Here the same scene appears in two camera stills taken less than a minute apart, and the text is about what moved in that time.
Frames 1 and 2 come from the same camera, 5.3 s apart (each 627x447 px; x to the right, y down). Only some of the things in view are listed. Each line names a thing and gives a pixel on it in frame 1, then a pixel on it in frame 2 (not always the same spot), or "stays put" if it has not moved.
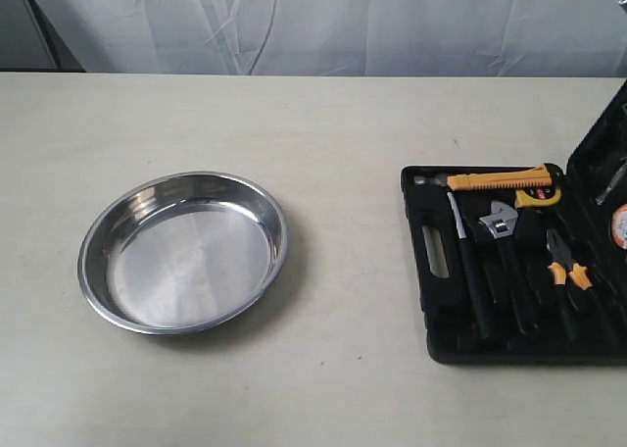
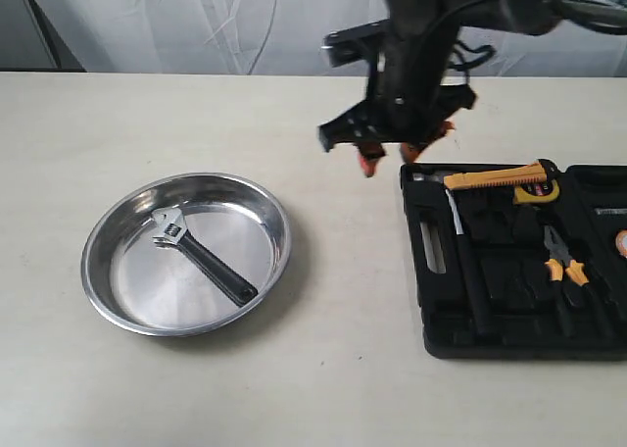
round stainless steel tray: x=180 y=252 stays put
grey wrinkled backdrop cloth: x=440 y=26 stays put
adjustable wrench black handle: x=501 y=225 -> x=175 y=235
